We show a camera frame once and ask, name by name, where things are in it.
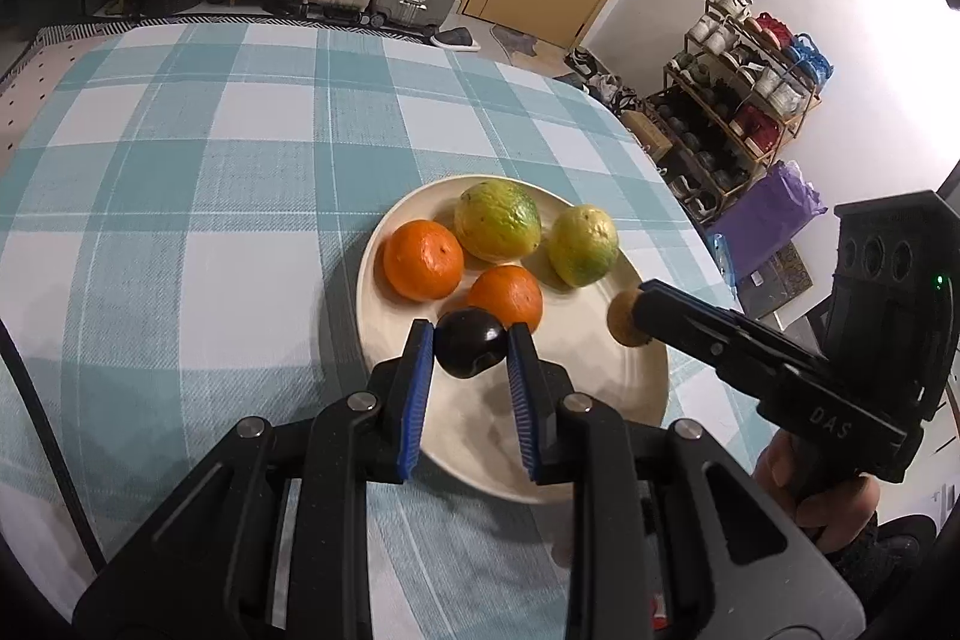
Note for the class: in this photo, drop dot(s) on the cardboard box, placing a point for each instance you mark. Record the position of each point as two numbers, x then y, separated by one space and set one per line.
646 134

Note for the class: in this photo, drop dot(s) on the green yellow citrus fruit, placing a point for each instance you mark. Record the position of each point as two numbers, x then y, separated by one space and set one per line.
583 244
497 218

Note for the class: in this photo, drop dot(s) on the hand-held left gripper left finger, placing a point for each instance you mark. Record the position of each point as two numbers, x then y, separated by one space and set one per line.
418 385

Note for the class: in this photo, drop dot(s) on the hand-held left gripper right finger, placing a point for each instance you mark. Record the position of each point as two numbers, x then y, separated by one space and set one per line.
521 392

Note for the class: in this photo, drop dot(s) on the purple bag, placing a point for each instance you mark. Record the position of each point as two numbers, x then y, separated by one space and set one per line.
772 220

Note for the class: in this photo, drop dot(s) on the wooden shoe rack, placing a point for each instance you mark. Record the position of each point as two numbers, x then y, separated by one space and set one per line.
739 93

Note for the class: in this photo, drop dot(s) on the small brown round fruit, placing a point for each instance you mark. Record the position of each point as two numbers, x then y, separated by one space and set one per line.
622 319

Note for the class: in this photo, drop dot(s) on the person's right forearm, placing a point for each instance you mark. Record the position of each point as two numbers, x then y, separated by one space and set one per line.
892 557

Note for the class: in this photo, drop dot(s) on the grey door mat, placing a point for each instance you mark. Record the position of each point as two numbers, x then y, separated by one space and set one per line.
516 42

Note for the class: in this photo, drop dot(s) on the orange tangerine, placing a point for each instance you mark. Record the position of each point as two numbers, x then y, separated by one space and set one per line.
508 295
422 260

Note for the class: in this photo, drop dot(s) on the shoes on floor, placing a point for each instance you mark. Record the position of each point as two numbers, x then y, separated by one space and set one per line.
600 81

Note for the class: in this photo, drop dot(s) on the dark purple plum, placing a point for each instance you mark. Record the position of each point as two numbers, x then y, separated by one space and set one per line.
469 342

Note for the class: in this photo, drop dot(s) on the person's right hand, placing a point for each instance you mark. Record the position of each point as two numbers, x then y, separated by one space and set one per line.
817 490

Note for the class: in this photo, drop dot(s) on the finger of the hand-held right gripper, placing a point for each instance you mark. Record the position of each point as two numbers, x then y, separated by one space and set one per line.
697 321

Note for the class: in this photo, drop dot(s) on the blue packet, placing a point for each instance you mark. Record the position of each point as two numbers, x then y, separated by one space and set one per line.
724 257

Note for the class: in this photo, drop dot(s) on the cream round plate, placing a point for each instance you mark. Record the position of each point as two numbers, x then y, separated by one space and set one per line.
480 407

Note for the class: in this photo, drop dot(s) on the patterned floor rug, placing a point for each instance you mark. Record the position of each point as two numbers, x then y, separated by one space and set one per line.
45 63

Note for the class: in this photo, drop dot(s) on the patterned flat box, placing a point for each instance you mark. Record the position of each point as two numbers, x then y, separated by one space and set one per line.
780 276

